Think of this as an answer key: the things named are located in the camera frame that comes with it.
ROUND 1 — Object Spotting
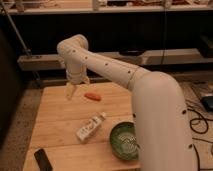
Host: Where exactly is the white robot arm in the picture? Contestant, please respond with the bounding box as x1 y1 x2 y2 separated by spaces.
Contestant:
57 34 199 171

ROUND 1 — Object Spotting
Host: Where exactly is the green bowl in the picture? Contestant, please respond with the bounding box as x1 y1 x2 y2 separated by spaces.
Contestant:
109 122 138 161

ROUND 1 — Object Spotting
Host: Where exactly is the black floor cable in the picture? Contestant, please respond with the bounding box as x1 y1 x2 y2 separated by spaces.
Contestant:
185 99 213 171

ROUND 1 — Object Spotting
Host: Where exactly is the orange carrot toy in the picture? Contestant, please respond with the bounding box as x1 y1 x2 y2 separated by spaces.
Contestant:
84 93 102 101

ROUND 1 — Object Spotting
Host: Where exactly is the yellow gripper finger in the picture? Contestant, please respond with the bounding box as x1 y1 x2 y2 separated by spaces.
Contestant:
66 82 77 100

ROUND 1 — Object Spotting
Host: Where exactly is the upper wooden shelf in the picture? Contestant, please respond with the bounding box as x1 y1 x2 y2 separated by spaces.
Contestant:
0 0 213 14

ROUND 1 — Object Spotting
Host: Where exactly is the long grey shelf beam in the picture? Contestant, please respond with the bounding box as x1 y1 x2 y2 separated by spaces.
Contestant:
17 48 213 71

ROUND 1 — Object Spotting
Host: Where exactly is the metal diagonal pole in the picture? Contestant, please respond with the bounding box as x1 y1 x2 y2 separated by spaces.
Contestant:
0 0 42 88

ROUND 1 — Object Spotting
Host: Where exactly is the black phone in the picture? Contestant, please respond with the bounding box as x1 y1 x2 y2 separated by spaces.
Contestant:
34 149 53 171

